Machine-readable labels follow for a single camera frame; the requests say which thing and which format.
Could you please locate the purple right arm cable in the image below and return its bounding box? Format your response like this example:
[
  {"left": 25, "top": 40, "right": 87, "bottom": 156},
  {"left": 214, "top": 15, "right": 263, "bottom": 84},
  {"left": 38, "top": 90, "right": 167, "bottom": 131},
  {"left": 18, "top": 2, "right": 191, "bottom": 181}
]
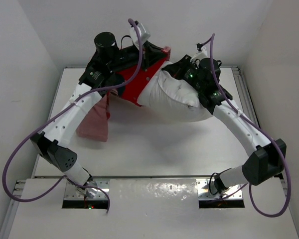
[{"left": 201, "top": 33, "right": 291, "bottom": 216}]

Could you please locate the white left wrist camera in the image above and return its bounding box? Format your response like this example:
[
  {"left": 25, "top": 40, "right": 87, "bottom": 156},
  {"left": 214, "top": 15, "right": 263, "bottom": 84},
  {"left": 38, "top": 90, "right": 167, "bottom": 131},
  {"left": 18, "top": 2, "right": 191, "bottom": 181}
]
[{"left": 130, "top": 21, "right": 150, "bottom": 49}]

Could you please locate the aluminium frame rail left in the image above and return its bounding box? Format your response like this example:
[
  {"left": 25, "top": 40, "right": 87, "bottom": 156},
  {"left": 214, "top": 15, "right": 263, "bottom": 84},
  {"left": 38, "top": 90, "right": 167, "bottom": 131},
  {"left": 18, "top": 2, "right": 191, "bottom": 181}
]
[{"left": 0, "top": 180, "right": 26, "bottom": 239}]

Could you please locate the white pillow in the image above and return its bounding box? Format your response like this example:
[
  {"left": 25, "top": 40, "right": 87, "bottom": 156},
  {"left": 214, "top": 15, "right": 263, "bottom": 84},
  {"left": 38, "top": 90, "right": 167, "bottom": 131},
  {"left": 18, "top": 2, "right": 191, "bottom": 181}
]
[{"left": 137, "top": 70, "right": 212, "bottom": 122}]

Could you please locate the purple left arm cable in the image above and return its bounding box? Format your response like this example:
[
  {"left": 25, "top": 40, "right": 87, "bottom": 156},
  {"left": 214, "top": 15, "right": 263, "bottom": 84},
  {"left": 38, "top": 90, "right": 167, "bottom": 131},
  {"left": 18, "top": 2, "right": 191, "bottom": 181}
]
[{"left": 1, "top": 18, "right": 144, "bottom": 214}]

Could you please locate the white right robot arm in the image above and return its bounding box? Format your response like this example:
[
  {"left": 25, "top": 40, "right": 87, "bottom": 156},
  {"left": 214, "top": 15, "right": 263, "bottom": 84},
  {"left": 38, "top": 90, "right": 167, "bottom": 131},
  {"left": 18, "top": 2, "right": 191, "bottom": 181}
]
[{"left": 163, "top": 55, "right": 287, "bottom": 195}]

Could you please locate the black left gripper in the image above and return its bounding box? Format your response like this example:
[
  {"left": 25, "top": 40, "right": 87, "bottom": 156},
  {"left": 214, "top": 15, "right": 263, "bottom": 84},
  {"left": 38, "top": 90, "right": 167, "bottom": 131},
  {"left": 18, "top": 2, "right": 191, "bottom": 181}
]
[{"left": 107, "top": 40, "right": 166, "bottom": 73}]

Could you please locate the aluminium frame rail right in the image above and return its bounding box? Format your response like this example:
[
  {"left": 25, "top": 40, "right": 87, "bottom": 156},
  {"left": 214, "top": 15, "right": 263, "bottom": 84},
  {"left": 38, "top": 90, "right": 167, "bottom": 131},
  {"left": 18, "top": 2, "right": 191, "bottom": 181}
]
[{"left": 231, "top": 66, "right": 260, "bottom": 127}]

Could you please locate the red pink patterned pillowcase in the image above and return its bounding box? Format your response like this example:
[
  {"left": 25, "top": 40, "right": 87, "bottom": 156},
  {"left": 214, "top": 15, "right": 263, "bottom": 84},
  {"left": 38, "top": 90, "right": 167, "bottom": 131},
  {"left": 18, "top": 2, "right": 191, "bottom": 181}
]
[{"left": 76, "top": 46, "right": 171, "bottom": 142}]

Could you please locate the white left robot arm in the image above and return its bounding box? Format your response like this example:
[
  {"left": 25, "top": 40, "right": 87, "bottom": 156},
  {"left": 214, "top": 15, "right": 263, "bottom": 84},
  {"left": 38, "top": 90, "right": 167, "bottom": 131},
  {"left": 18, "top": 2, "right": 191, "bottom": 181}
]
[{"left": 30, "top": 27, "right": 168, "bottom": 187}]

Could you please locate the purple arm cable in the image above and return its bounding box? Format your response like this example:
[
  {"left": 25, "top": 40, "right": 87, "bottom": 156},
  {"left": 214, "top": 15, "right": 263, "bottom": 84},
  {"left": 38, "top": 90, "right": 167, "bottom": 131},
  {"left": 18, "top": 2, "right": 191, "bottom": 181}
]
[
  {"left": 1, "top": 18, "right": 144, "bottom": 214},
  {"left": 201, "top": 33, "right": 291, "bottom": 216}
]

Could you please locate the aluminium frame rail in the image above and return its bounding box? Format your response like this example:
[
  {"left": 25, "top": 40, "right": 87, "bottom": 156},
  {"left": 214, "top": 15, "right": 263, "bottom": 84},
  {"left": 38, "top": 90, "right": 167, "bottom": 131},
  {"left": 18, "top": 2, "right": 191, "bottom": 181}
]
[
  {"left": 0, "top": 180, "right": 26, "bottom": 239},
  {"left": 231, "top": 66, "right": 260, "bottom": 127}
]

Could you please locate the white front cover board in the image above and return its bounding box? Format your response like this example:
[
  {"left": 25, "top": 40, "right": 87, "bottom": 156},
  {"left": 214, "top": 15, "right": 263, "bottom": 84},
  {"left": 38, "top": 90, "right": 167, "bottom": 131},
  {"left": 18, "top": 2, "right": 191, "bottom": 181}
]
[{"left": 9, "top": 179, "right": 298, "bottom": 239}]

